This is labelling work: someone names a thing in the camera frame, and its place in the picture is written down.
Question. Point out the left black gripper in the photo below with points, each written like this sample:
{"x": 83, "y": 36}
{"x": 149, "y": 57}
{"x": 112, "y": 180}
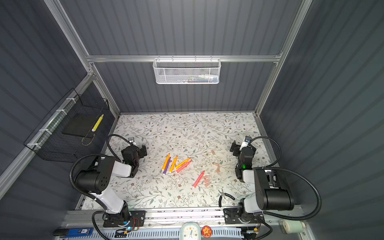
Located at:
{"x": 141, "y": 150}

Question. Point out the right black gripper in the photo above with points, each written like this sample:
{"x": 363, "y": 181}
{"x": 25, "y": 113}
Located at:
{"x": 235, "y": 148}

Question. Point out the orange marker pen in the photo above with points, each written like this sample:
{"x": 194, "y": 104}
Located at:
{"x": 173, "y": 164}
{"x": 181, "y": 164}
{"x": 168, "y": 156}

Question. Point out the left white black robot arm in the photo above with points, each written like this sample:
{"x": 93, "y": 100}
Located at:
{"x": 94, "y": 182}

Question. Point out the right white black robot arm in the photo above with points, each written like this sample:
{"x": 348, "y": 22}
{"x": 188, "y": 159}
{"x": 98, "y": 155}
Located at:
{"x": 271, "y": 187}

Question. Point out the purple marker pen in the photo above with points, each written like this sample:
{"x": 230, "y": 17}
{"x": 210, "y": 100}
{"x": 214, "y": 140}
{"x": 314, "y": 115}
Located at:
{"x": 166, "y": 166}

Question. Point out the yellow highlighter pen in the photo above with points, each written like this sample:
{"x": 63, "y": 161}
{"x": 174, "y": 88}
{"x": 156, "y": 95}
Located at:
{"x": 97, "y": 123}

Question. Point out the translucent pink caps near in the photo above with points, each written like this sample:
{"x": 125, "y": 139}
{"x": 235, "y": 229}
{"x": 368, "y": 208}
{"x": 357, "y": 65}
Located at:
{"x": 207, "y": 181}

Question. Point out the black pad in basket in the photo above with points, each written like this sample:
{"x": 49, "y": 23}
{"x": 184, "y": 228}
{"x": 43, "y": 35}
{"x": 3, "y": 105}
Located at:
{"x": 80, "y": 126}

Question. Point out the floral patterned table mat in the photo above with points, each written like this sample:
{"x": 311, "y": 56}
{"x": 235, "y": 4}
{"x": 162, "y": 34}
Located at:
{"x": 186, "y": 136}

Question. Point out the white tape roll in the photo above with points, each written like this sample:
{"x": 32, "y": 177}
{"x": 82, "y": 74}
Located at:
{"x": 292, "y": 227}

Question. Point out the red round badge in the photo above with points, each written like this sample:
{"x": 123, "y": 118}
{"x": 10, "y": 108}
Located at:
{"x": 207, "y": 231}

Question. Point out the items in white basket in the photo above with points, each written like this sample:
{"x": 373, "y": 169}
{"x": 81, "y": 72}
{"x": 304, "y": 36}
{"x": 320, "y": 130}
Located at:
{"x": 200, "y": 79}

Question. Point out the white analog clock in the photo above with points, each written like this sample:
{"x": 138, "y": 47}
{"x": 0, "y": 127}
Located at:
{"x": 190, "y": 231}

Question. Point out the blue black tool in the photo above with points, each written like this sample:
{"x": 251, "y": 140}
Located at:
{"x": 72, "y": 233}

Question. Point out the black handled pliers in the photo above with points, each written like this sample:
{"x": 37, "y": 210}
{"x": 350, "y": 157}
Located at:
{"x": 223, "y": 195}

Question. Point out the black wire basket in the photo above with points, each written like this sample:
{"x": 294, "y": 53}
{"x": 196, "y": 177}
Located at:
{"x": 51, "y": 145}

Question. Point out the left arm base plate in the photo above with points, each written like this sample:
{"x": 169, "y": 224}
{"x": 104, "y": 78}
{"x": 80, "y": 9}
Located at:
{"x": 132, "y": 218}

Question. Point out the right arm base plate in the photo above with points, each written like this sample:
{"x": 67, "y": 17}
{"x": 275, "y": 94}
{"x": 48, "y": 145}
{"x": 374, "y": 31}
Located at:
{"x": 233, "y": 216}

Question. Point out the white wire mesh basket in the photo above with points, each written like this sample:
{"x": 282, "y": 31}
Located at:
{"x": 168, "y": 73}

